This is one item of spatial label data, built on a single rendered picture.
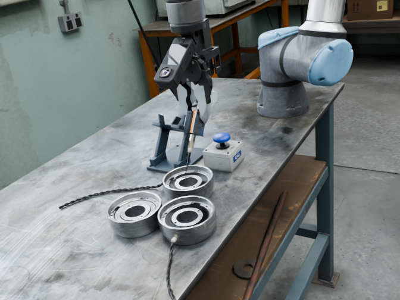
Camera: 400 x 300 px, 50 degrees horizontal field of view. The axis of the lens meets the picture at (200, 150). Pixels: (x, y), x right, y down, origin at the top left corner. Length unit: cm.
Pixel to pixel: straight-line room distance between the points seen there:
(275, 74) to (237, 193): 43
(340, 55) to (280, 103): 22
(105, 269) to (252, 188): 34
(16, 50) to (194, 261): 200
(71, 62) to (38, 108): 37
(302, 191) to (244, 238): 27
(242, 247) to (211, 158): 28
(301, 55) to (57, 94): 188
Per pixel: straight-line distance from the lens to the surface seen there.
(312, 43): 109
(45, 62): 268
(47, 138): 271
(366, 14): 420
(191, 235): 75
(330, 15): 111
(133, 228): 80
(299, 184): 139
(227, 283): 106
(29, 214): 100
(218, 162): 97
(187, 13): 86
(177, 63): 84
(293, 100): 123
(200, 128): 93
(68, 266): 81
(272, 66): 119
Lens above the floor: 128
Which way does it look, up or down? 26 degrees down
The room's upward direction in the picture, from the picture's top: 9 degrees counter-clockwise
